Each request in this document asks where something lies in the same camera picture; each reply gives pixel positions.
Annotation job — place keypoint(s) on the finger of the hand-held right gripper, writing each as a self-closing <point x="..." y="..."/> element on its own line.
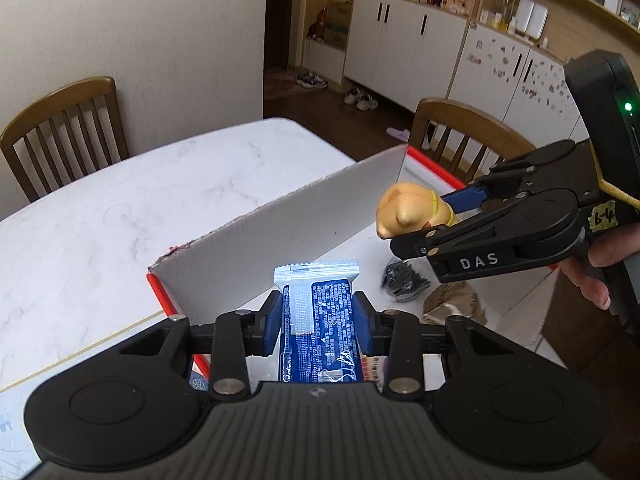
<point x="415" y="246"/>
<point x="465" y="199"/>

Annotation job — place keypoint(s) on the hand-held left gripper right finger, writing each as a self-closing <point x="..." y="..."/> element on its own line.
<point x="367" y="325"/>

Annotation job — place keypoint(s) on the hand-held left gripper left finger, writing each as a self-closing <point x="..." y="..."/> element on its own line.
<point x="272" y="322"/>

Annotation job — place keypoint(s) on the black packet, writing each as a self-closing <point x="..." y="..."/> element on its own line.
<point x="405" y="280"/>

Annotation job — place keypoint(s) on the yellow pig toy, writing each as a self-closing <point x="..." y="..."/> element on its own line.
<point x="400" y="210"/>

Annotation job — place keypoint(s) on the blue snack packet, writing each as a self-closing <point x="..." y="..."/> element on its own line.
<point x="320" y="320"/>

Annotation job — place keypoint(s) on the bronze foil snack packet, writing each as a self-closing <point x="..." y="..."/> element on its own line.
<point x="450" y="305"/>

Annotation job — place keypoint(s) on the red cardboard box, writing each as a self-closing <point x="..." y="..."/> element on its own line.
<point x="280" y="230"/>

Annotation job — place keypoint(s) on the white marble desktop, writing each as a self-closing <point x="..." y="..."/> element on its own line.
<point x="125" y="200"/>

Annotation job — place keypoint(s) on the person's right hand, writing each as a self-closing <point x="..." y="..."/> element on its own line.
<point x="615" y="247"/>

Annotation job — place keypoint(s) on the white pink packet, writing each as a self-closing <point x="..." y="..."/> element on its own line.
<point x="372" y="370"/>

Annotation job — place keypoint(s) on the brown wooden chair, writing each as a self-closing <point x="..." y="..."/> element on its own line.
<point x="470" y="115"/>
<point x="60" y="95"/>

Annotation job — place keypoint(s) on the purple slipper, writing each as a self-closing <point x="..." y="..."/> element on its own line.
<point x="398" y="134"/>

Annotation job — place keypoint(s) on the white sneaker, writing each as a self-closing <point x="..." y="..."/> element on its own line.
<point x="352" y="96"/>
<point x="368" y="102"/>

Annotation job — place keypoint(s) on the black sneaker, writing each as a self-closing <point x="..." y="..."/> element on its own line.
<point x="320" y="82"/>
<point x="304" y="79"/>

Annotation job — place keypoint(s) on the red plush toy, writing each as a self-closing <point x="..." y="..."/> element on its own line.
<point x="317" y="25"/>

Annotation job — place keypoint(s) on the dark wooden door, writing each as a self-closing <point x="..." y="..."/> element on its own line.
<point x="285" y="20"/>

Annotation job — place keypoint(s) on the white wall cabinet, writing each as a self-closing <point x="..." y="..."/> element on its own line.
<point x="400" y="35"/>

